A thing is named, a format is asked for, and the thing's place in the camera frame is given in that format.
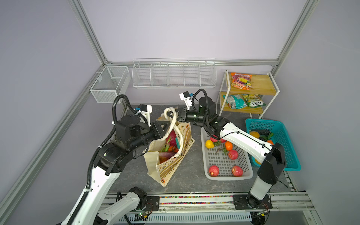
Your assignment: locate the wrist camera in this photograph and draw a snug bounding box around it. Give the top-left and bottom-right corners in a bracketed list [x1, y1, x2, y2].
[179, 91, 194, 110]
[135, 104, 152, 127]

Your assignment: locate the teal plastic vegetable basket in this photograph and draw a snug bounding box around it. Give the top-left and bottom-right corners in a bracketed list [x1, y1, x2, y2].
[245, 119, 301, 171]

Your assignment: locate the pink dragon fruit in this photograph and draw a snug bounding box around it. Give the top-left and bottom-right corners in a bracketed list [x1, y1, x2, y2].
[166, 129, 177, 146]

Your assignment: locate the white plastic fruit basket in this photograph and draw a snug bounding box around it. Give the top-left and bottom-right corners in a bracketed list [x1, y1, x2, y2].
[201, 128, 253, 181]

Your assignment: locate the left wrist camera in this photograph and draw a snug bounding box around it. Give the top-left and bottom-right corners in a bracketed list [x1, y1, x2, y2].
[135, 104, 152, 127]

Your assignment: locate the green Fox's candy packet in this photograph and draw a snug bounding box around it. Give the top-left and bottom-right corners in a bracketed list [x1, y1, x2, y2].
[241, 94, 266, 108]

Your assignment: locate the red apple centre basket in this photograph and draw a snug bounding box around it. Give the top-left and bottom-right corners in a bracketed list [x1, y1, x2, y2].
[228, 150, 239, 160]

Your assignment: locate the small white mesh basket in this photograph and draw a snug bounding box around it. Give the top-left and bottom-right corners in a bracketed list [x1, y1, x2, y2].
[90, 66, 131, 104]

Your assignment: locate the purple eggplant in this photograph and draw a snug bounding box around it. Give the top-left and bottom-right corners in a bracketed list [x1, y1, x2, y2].
[159, 152, 176, 158]

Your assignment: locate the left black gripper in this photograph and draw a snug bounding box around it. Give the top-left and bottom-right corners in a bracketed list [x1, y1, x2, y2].
[130, 120, 171, 151]

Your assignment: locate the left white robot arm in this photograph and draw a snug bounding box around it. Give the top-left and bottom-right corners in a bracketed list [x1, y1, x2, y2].
[62, 94, 171, 225]

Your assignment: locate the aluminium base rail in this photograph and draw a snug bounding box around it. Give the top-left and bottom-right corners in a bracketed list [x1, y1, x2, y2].
[74, 192, 321, 225]

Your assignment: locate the teal white snack packet lower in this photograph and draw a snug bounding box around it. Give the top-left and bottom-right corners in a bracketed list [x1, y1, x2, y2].
[223, 94, 247, 110]

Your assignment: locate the yellow lemon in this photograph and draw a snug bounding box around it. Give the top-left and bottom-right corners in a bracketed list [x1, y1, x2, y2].
[205, 140, 215, 149]

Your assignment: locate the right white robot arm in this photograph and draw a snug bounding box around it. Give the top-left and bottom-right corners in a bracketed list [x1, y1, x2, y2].
[177, 89, 287, 209]

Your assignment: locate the yellow potato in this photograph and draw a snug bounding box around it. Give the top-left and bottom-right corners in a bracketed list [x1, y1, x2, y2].
[249, 131, 260, 139]

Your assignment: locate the red apple back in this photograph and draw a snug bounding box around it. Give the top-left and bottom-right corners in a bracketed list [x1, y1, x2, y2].
[232, 166, 243, 177]

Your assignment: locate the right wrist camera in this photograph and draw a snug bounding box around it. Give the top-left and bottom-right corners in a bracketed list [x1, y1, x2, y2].
[179, 91, 194, 110]

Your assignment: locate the white wood two-tier shelf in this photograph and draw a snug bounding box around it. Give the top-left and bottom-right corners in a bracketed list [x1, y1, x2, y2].
[216, 70, 280, 119]

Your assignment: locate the long white wire basket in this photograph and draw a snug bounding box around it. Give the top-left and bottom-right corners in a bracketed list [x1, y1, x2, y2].
[132, 58, 217, 89]

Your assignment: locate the small orange tangerine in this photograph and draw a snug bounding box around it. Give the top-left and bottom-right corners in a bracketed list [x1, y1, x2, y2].
[225, 141, 233, 152]

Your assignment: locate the cream canvas grocery bag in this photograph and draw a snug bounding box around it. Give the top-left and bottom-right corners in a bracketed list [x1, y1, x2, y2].
[144, 107, 195, 187]

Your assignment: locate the red apple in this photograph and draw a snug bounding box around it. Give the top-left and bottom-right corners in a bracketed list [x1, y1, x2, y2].
[232, 166, 243, 177]
[209, 166, 219, 177]

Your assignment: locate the red apple front left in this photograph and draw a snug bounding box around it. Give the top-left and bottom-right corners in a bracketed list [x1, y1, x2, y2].
[209, 166, 219, 177]

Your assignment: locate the orange snack packet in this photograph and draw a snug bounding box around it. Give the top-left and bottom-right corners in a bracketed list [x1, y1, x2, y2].
[230, 73, 253, 90]

